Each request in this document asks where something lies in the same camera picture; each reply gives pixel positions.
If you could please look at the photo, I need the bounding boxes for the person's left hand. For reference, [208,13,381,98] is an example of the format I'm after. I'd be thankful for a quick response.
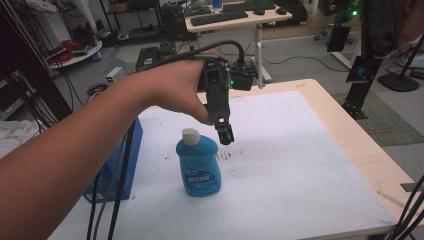
[132,49,220,126]

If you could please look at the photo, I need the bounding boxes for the red cable coil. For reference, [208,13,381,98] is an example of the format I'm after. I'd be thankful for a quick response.
[60,38,82,52]

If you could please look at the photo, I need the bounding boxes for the grey floor mat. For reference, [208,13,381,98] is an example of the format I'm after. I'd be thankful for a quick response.
[332,90,424,148]

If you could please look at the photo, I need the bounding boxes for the white desk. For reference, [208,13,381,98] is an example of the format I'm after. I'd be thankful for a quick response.
[184,1,294,85]

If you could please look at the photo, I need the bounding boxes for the small white box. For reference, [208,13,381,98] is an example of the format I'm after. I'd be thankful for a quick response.
[105,66,125,85]

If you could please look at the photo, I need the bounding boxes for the black floor cable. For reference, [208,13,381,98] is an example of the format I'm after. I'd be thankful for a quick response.
[261,54,349,74]

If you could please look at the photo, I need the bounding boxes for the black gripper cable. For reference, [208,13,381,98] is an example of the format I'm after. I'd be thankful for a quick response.
[135,39,248,73]

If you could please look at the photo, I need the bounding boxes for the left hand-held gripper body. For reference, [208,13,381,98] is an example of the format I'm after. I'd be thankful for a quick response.
[196,54,258,132]

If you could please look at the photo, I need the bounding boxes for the round black stand base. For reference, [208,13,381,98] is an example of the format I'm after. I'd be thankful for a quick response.
[377,72,421,93]

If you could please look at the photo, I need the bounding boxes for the black panel on stand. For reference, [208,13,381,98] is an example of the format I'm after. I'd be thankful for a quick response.
[326,24,352,53]

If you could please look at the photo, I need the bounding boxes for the black keyboard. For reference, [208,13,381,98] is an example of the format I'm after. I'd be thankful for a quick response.
[221,0,277,13]
[189,10,250,27]

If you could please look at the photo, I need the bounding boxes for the black computer tower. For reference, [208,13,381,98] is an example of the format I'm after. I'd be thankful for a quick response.
[159,2,188,42]

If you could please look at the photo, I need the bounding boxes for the black metal stand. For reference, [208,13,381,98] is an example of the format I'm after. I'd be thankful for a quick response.
[342,55,384,121]

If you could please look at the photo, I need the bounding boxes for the round white table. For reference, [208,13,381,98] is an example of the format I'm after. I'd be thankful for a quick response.
[46,39,104,70]

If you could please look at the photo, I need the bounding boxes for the blue cardboard box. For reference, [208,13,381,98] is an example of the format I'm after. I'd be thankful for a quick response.
[82,117,144,204]

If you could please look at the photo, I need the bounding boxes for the white cloth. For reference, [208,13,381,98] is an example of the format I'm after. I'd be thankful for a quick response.
[0,119,42,159]

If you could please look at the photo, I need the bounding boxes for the bundle of black cables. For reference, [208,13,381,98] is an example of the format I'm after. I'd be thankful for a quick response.
[384,174,424,240]

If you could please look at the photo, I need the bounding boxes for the grey cable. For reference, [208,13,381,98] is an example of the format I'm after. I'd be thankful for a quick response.
[92,131,129,240]

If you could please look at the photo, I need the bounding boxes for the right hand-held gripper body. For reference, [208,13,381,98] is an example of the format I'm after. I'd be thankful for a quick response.
[360,0,418,60]

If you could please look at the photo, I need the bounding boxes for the black equipment case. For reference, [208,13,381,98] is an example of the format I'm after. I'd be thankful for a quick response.
[134,46,162,73]

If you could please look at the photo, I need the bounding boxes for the person's right hand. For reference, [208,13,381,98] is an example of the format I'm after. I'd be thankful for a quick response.
[395,0,424,50]

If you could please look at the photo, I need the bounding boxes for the blue bottle with white cap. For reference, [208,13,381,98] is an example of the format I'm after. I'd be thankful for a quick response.
[175,127,223,198]

